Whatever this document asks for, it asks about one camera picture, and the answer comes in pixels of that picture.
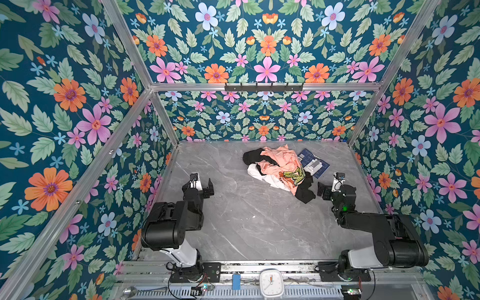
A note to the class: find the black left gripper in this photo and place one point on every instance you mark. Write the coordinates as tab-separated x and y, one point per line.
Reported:
204	194

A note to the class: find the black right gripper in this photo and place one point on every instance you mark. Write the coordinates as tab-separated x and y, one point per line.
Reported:
322	187

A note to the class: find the white cloth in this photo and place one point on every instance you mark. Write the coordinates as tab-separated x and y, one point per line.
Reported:
274	182

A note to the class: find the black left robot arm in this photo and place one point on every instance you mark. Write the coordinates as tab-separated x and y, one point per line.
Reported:
166	226

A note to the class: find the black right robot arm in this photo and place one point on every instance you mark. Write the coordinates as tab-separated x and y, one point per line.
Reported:
395	242

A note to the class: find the black cloth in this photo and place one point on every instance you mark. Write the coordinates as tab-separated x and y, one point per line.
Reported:
304	194

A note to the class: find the navy blue patterned cloth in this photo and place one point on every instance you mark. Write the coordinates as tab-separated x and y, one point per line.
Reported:
312	164

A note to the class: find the pink cloth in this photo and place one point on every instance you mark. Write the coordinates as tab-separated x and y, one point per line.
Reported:
285	166

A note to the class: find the blue small box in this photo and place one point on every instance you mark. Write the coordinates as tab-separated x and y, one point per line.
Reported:
236	282

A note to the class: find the white analog clock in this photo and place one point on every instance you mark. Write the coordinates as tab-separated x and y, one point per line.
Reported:
271	284

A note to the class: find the metal spoon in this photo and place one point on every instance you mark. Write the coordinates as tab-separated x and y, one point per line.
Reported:
131	292

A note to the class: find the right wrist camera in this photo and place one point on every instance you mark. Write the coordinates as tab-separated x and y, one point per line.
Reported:
338	181

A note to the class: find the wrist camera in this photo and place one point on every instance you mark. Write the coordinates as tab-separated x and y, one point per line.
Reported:
194	181
338	181

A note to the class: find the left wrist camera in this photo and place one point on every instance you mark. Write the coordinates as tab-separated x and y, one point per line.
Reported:
194	181

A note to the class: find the black hook rail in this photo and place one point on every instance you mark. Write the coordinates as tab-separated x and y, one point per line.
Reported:
263	87

